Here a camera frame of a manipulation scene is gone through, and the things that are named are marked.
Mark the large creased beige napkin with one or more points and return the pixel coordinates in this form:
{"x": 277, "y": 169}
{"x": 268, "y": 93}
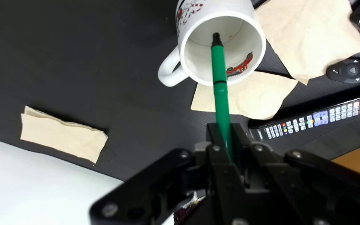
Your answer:
{"x": 309, "y": 38}

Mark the long remote with coloured buttons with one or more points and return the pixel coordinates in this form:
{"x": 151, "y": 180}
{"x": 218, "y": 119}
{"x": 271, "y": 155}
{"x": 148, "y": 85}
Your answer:
{"x": 318, "y": 119}

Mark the beige napkin beside mug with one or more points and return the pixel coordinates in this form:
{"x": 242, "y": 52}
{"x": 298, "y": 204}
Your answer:
{"x": 251, "y": 95}

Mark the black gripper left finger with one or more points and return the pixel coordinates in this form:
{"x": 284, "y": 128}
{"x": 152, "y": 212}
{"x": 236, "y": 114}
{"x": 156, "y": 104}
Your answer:
{"x": 188, "y": 188}

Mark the white mug with red print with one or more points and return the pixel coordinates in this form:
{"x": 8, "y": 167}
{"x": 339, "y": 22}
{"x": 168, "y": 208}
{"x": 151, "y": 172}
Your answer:
{"x": 213, "y": 25}

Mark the small folded beige napkin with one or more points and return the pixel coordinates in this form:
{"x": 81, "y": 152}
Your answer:
{"x": 63, "y": 133}

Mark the small oval black remote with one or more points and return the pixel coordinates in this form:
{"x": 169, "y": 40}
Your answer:
{"x": 353, "y": 70}

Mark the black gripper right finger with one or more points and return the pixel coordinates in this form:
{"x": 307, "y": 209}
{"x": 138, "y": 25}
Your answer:
{"x": 297, "y": 188}

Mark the green pen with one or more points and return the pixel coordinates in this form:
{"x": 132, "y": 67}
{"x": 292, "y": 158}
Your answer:
{"x": 221, "y": 83}

